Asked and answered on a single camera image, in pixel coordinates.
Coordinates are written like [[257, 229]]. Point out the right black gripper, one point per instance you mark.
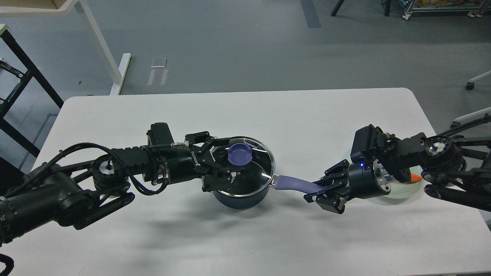
[[358, 181]]

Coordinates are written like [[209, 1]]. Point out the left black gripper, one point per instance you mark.
[[183, 165]]

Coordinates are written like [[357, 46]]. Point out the glass lid purple knob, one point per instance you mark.
[[258, 172]]

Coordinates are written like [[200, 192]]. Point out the blue saucepan with handle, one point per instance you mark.
[[239, 154]]

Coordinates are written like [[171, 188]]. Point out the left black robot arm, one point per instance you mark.
[[86, 181]]

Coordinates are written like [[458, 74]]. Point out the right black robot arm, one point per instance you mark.
[[454, 172]]

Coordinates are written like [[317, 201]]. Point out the clear glass plate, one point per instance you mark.
[[404, 191]]

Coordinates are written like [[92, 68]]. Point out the orange toy carrot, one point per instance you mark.
[[414, 178]]

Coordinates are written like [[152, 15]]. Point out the office chair base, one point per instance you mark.
[[476, 114]]

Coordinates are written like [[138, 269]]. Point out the black table leg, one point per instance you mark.
[[336, 8]]

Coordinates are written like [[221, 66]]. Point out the black metal rack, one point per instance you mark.
[[32, 73]]

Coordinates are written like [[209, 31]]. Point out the wheeled metal cart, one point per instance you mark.
[[473, 8]]

